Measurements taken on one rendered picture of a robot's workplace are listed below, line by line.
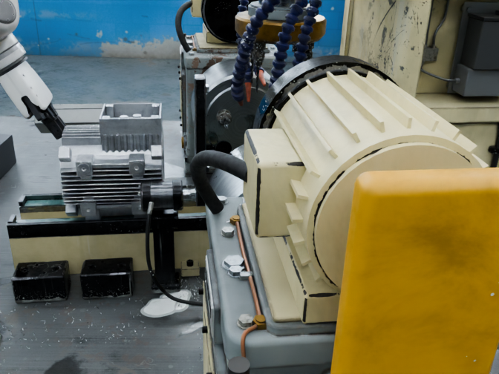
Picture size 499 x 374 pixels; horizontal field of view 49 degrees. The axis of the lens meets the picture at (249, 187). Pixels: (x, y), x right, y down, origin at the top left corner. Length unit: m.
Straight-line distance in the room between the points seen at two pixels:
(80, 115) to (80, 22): 5.56
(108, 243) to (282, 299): 0.72
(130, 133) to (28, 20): 6.04
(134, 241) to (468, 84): 0.74
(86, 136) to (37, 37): 6.00
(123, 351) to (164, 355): 0.07
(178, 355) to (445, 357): 0.64
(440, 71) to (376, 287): 0.80
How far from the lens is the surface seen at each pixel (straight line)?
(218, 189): 0.90
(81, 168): 1.11
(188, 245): 1.21
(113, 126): 1.12
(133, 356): 1.04
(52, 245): 1.23
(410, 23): 1.02
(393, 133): 0.44
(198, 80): 0.98
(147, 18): 6.77
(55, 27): 7.04
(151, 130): 1.11
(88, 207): 1.14
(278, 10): 1.07
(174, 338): 1.06
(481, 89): 1.13
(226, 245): 0.64
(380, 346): 0.44
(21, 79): 1.19
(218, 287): 0.58
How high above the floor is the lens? 1.50
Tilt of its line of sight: 26 degrees down
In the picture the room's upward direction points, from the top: 2 degrees clockwise
